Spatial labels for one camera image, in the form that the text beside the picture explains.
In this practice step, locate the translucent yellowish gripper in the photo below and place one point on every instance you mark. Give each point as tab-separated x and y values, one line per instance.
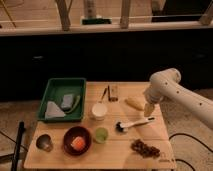
148	109

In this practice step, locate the yellow banana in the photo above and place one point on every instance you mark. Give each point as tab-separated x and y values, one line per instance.
134	103

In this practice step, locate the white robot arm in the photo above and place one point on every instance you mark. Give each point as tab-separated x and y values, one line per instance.
166	84

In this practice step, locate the white cup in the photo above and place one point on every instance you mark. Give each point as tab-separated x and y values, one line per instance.
99	111

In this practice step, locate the green plastic cup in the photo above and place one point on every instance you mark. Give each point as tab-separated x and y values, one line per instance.
101	135

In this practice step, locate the metal cup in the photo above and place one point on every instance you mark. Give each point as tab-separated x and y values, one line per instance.
44	142

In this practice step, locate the white dish brush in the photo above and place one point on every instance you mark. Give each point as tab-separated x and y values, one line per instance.
124	126

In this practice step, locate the small wooden block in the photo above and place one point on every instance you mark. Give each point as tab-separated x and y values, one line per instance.
114	93

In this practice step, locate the brown grape bunch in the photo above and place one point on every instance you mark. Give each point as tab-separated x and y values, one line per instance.
144	150

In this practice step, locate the small thin utensil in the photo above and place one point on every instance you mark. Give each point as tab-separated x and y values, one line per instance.
103	95

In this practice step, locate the green bean pod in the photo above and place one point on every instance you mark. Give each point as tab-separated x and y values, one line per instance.
77	100

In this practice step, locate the dark red bowl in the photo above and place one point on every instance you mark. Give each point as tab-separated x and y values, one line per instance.
71	134

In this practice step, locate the orange carrot piece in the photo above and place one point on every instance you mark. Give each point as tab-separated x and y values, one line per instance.
78	143

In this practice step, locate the green plastic tray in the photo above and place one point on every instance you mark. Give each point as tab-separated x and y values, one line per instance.
55	90

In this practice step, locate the white triangular cloth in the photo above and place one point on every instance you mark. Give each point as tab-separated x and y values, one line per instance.
53	111

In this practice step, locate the black pole stand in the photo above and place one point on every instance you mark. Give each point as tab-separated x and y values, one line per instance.
18	141

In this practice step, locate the green base white post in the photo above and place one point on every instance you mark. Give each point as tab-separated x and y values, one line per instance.
90	14

